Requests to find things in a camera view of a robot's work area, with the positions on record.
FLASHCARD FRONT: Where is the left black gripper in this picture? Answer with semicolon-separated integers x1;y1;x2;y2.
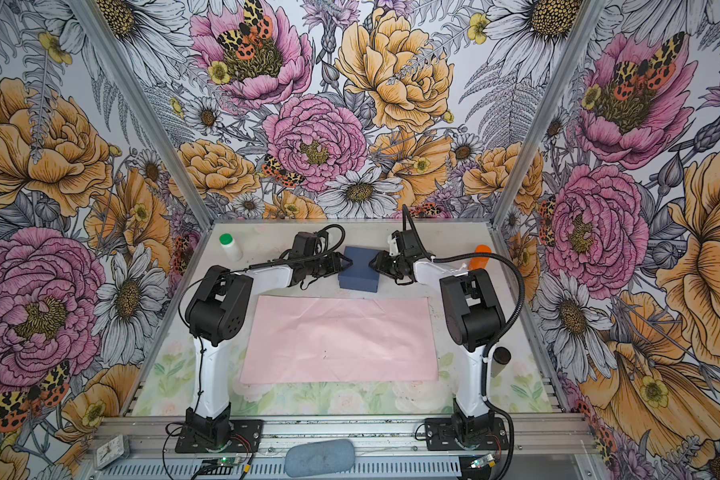
306;251;354;277

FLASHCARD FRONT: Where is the dark blue gift box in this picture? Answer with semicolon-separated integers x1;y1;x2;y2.
338;246;380;293

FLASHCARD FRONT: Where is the pink wrapping paper sheet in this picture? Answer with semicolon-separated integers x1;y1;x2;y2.
240;296;438;385

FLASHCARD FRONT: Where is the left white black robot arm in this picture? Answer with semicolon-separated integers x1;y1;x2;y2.
177;224;353;451

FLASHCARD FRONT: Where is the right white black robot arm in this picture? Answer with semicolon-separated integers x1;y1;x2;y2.
369;230;506;447

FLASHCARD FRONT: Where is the orange bottle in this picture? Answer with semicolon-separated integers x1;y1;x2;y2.
468;244;492;270

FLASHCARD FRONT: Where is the white bottle green cap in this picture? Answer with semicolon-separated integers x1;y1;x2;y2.
219;233;243;262

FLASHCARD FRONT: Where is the black cylinder roll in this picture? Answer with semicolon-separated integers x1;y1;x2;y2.
490;345;512;378

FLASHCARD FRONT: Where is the grey foam pad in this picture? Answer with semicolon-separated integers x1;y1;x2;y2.
284;439;356;478

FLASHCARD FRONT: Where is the left black cable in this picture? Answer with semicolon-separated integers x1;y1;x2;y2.
176;223;348;415

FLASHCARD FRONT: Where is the right black corrugated cable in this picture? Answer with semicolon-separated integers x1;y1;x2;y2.
400;205;527;480

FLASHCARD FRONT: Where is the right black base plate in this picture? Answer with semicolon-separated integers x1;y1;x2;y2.
424;414;509;451

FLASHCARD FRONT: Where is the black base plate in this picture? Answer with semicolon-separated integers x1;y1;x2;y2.
174;418;264;454
424;414;509;451

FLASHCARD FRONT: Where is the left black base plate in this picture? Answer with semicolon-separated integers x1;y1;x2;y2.
174;418;264;454

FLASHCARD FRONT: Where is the aluminium front rail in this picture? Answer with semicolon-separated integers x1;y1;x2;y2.
89;412;596;458

